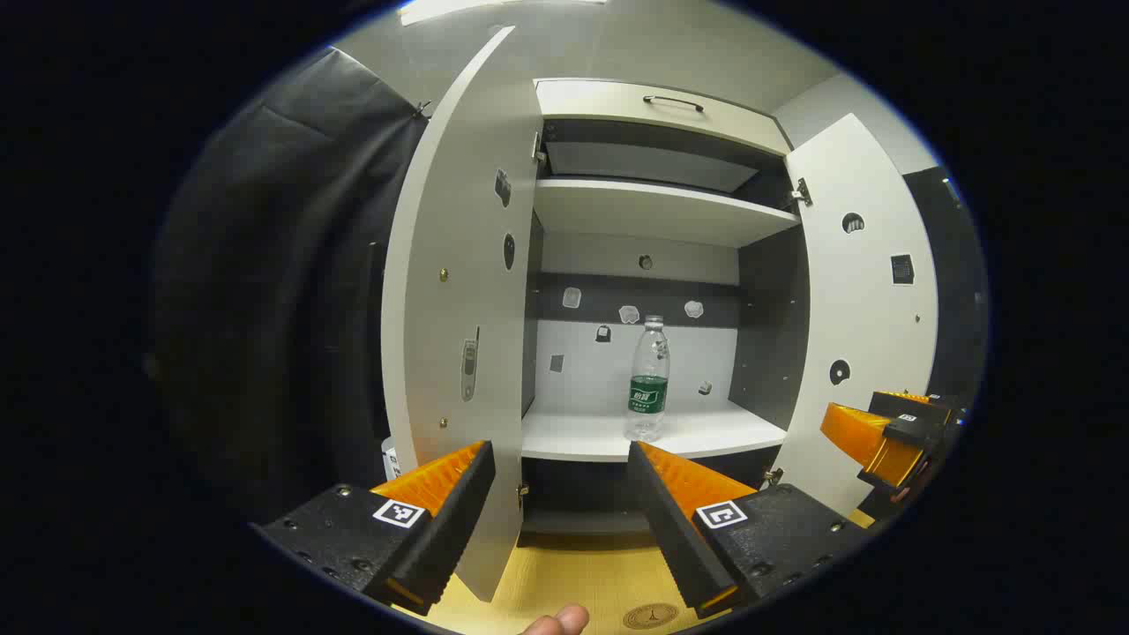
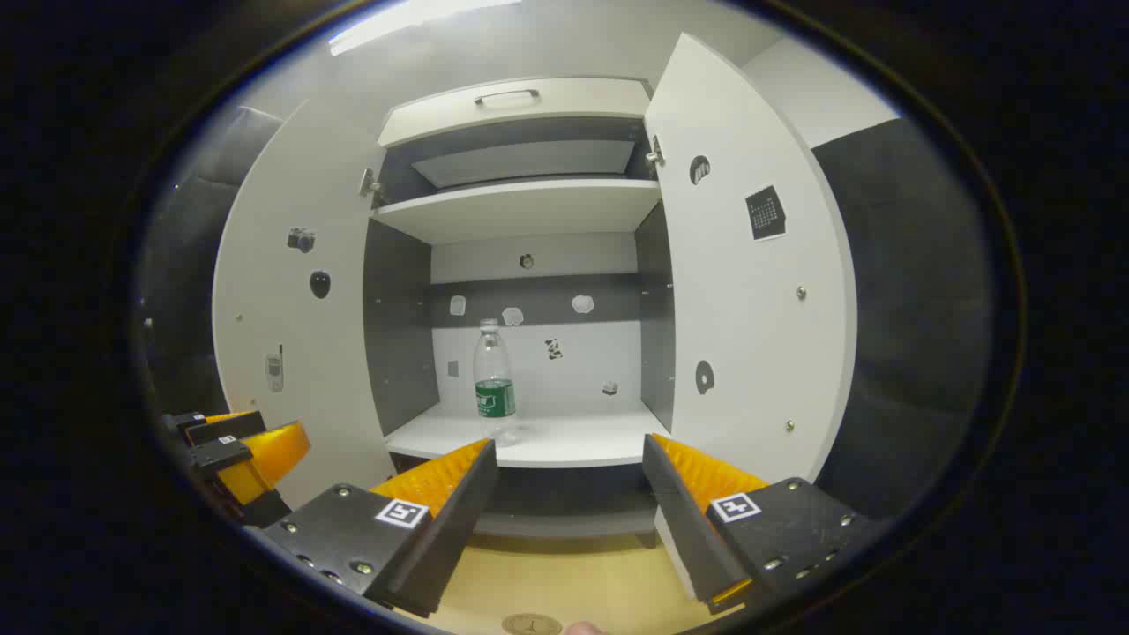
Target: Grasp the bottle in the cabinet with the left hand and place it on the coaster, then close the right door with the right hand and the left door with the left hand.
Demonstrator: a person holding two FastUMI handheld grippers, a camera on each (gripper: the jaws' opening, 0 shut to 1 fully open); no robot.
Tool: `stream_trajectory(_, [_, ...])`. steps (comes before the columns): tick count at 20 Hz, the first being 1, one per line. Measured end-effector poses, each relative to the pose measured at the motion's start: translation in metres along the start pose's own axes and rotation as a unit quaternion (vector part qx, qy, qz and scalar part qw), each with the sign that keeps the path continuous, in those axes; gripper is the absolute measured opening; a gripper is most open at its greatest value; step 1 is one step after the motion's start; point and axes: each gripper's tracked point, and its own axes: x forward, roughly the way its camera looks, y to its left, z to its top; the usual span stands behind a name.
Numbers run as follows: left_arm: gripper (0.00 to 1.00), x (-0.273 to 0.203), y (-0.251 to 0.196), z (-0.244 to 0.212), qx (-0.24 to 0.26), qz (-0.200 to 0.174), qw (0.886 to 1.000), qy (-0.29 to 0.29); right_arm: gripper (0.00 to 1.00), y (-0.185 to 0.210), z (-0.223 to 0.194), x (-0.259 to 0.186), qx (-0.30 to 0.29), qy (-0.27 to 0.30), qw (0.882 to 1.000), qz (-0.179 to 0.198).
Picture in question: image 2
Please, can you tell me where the white cabinet door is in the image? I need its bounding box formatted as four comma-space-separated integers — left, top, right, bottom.
642, 33, 858, 486
212, 95, 398, 512

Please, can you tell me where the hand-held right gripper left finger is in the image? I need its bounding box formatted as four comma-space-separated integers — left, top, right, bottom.
261, 438, 500, 618

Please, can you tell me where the white and grey cabinet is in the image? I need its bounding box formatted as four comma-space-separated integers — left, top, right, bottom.
362, 75, 676, 552

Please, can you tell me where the black backdrop cloth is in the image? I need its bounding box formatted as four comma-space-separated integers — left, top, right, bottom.
137, 106, 993, 521

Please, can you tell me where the ceiling light strip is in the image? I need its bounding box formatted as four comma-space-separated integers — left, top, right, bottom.
329, 0, 521, 56

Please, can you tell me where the clear plastic bottle green label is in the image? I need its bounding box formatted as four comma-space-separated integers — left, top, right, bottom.
473, 318, 520, 445

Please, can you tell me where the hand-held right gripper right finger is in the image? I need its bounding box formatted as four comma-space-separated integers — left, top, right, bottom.
641, 432, 883, 616

